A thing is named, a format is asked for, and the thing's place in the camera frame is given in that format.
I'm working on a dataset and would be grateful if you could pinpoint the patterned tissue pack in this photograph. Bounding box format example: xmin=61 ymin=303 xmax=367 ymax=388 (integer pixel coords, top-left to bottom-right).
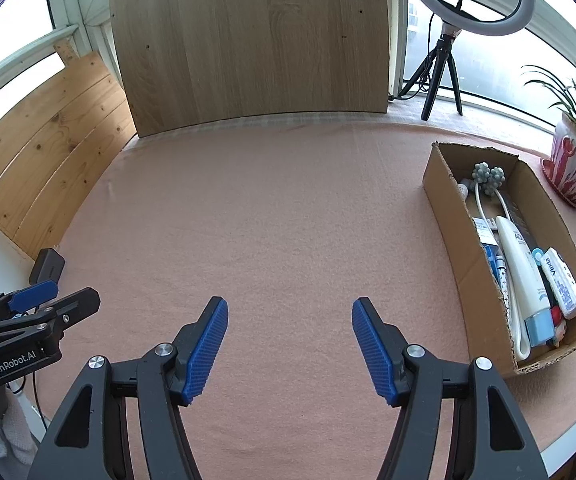
xmin=540 ymin=247 xmax=576 ymax=320

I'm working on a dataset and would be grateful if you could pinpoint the cartoon doll keychain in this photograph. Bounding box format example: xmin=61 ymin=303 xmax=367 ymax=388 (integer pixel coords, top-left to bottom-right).
xmin=548 ymin=306 xmax=566 ymax=348

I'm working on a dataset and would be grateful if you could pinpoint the light wooden board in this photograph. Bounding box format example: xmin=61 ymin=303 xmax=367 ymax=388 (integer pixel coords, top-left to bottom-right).
xmin=109 ymin=0 xmax=389 ymax=136

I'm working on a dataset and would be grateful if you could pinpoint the blue phone stand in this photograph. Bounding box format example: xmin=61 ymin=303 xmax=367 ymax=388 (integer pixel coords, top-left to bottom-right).
xmin=482 ymin=244 xmax=498 ymax=281

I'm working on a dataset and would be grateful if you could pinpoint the brown cardboard box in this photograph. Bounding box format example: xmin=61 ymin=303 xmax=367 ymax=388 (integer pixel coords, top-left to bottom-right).
xmin=422 ymin=142 xmax=576 ymax=377

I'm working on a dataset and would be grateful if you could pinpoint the black tripod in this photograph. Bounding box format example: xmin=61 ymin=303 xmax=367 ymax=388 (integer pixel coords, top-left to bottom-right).
xmin=396 ymin=24 xmax=463 ymax=122

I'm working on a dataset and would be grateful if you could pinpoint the red white ceramic pot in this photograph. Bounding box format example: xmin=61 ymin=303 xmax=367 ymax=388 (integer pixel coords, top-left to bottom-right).
xmin=540 ymin=114 xmax=576 ymax=208

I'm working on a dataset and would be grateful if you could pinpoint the white blue lotion tube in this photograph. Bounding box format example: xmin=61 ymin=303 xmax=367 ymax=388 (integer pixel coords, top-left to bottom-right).
xmin=496 ymin=216 xmax=554 ymax=347

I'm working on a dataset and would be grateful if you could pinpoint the white ring light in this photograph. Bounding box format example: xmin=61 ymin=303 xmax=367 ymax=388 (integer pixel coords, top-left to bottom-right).
xmin=421 ymin=0 xmax=536 ymax=36

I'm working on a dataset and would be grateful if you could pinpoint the blue mini fan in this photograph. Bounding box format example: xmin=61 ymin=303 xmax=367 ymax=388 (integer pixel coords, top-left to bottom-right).
xmin=532 ymin=247 xmax=544 ymax=266

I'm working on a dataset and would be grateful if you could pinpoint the white usb charger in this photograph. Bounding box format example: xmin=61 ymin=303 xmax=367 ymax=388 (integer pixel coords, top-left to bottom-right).
xmin=472 ymin=217 xmax=498 ymax=247

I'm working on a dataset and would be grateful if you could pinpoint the pine slatted board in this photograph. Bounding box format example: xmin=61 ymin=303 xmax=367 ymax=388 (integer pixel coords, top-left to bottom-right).
xmin=0 ymin=39 xmax=136 ymax=259

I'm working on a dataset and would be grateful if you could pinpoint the black power adapter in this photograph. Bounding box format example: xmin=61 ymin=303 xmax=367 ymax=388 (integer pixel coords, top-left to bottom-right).
xmin=29 ymin=248 xmax=66 ymax=285

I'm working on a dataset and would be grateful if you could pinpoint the small pink bottle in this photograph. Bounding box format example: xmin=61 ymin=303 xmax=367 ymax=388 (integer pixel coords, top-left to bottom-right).
xmin=457 ymin=179 xmax=473 ymax=202

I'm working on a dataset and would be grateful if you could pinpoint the patterned lighter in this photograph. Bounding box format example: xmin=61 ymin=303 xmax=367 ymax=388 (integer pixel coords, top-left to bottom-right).
xmin=495 ymin=252 xmax=512 ymax=325

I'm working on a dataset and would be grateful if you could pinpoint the white gloved left hand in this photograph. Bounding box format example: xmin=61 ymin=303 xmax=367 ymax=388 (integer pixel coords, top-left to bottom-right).
xmin=0 ymin=388 xmax=38 ymax=466

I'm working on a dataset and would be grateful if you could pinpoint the white massager with grey balls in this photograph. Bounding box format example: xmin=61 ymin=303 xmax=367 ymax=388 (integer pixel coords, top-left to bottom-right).
xmin=471 ymin=162 xmax=530 ymax=362

